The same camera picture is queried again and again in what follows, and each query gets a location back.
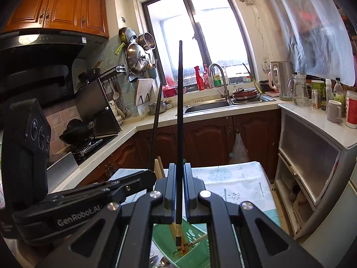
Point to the kitchen window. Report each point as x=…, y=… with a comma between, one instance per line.
x=217, y=33

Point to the white mug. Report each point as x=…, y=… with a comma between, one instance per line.
x=334, y=111

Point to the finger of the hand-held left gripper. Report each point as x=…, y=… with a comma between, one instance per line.
x=134, y=177
x=111, y=192

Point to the black range hood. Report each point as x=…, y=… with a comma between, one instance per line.
x=41, y=61

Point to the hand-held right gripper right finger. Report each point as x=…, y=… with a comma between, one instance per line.
x=192, y=195

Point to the steel pot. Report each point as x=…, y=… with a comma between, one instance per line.
x=146, y=41

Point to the steel pan lid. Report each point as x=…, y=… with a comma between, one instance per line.
x=136, y=58

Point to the black splash guard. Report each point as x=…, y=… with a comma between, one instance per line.
x=94, y=100

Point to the green plastic utensil holder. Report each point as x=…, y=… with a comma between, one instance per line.
x=196, y=258

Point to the gas stove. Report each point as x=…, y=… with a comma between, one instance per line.
x=89, y=148

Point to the wooden wall cabinets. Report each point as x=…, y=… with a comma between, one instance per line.
x=64, y=5

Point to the brass frying pan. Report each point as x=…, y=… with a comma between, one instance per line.
x=127, y=36

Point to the tree print tablecloth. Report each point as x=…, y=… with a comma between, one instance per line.
x=234, y=184

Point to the steel electric kettle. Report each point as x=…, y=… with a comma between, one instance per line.
x=283, y=81

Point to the wall socket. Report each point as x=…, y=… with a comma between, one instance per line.
x=265, y=64

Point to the pink basin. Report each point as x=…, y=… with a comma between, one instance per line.
x=168, y=90

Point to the dark wooden base cabinets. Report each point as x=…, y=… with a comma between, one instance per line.
x=206, y=139

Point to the glass pitcher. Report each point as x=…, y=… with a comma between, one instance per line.
x=299, y=95

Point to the small black pan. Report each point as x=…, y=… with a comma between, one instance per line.
x=89, y=74

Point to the white plastic bag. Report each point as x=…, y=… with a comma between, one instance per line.
x=238, y=150

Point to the steel bowl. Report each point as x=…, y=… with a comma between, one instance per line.
x=156, y=108

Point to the green bottle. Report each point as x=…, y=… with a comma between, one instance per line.
x=217, y=79

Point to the black wok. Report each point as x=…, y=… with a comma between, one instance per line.
x=76, y=128

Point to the pink bottle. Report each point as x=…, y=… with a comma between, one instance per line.
x=207, y=79

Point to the black chopstick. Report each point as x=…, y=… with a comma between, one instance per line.
x=180, y=103
x=156, y=122

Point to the clear plastic sheet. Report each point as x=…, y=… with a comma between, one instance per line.
x=306, y=33

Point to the grey glass door cabinet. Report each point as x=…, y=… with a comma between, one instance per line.
x=306, y=156

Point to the white capped bottle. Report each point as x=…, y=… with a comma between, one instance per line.
x=328, y=89

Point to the steel faucet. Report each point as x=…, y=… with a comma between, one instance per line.
x=224, y=86

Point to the red spray bottle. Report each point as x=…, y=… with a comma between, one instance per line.
x=200, y=81

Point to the white cutting board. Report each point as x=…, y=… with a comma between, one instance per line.
x=143, y=89

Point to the steel kitchen sink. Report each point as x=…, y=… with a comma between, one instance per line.
x=206, y=106

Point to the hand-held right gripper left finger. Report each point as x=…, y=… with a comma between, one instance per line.
x=164, y=192

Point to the stainless steel panel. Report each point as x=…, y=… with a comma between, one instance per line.
x=61, y=173

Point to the red label container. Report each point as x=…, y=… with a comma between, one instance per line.
x=352, y=111

